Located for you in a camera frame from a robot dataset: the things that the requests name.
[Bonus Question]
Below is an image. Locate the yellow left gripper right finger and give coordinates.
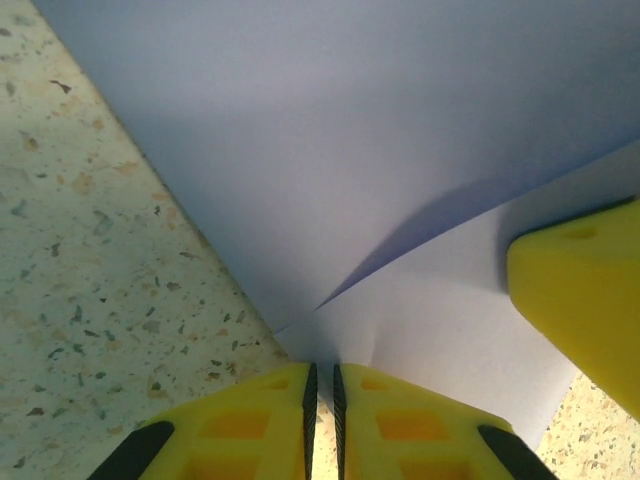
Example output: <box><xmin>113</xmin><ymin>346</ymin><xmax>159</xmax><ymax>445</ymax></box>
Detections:
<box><xmin>332</xmin><ymin>362</ymin><xmax>551</xmax><ymax>480</ymax></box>

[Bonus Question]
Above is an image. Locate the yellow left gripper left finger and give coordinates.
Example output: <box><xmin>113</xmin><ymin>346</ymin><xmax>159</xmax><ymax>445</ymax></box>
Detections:
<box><xmin>92</xmin><ymin>362</ymin><xmax>320</xmax><ymax>480</ymax></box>

